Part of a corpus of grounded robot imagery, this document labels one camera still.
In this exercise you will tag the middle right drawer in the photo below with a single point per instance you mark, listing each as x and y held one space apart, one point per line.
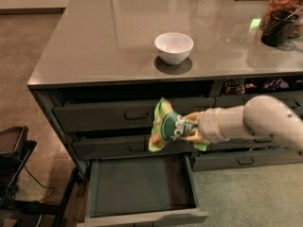
252 141

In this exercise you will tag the open bottom left drawer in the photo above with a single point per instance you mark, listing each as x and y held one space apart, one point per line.
150 191

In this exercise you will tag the glass jar of snacks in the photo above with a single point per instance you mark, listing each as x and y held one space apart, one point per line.
289 5

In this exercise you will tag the green rice chip bag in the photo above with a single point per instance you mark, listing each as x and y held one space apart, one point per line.
169 126

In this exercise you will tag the purple snack bag in drawer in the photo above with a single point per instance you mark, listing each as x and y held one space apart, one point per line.
275 85

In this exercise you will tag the middle left drawer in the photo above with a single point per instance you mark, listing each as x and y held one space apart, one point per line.
123 146

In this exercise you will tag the black cup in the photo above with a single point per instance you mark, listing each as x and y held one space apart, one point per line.
279 27

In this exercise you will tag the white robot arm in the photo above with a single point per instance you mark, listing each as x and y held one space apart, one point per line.
260 117

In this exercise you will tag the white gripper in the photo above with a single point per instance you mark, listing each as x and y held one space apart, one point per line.
208 126

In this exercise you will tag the white ceramic bowl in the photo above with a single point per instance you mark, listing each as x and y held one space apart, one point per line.
173 47

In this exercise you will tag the grey drawer cabinet island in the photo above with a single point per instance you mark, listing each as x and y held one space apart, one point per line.
103 51

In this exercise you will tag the top left drawer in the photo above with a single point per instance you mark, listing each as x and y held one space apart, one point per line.
105 116

